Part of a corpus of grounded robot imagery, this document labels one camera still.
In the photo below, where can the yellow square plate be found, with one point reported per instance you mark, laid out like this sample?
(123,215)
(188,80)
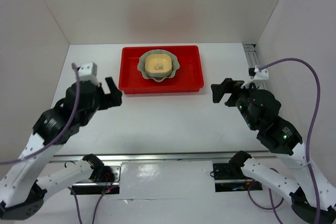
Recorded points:
(158,65)

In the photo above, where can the aluminium rail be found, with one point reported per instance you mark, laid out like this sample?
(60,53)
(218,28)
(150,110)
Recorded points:
(160,157)

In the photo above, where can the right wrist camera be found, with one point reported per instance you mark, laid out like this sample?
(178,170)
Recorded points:
(258,77)

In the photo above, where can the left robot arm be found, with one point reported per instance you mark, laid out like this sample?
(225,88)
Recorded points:
(23,190)

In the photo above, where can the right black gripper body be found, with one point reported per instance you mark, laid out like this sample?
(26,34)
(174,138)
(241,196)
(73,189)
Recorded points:
(240,97)

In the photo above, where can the green scalloped bowl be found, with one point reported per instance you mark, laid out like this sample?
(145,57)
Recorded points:
(175,65)

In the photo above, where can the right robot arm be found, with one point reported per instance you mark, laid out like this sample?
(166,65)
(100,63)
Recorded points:
(311,195)

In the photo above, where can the red plastic bin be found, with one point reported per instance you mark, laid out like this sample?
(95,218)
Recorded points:
(188,78)

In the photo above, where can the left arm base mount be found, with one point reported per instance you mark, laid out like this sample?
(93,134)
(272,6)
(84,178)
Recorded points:
(108,182)

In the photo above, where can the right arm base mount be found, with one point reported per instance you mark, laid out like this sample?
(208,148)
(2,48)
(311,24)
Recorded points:
(227,181)

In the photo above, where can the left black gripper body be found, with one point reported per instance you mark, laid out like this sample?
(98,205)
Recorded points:
(102,101)

